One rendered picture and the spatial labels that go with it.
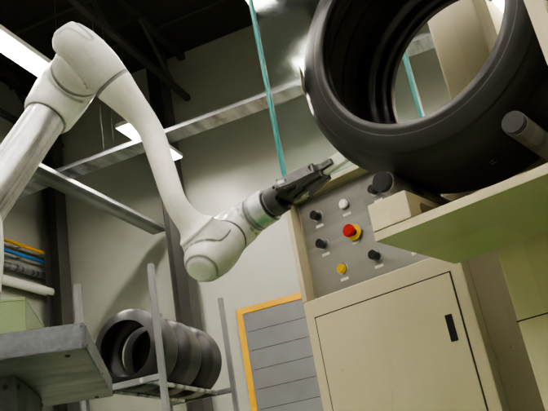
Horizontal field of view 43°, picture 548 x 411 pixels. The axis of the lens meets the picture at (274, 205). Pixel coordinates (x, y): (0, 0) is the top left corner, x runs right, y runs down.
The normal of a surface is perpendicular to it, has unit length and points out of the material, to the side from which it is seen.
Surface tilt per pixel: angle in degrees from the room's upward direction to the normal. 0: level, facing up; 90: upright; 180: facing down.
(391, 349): 90
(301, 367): 90
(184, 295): 90
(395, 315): 90
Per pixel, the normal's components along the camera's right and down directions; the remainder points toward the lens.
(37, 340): 0.13, -0.39
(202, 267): -0.22, 0.52
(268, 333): -0.38, -0.29
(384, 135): -0.65, 0.00
